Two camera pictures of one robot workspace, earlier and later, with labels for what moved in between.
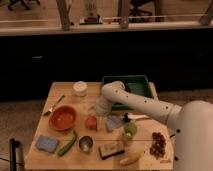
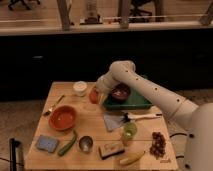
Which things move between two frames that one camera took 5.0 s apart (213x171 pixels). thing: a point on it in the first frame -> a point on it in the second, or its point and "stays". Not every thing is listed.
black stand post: x=12 y=149 stays
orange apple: x=91 y=122 -> x=94 y=96
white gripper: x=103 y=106 -> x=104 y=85
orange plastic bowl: x=62 y=118 stays
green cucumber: x=69 y=145 stays
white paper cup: x=80 y=88 stays
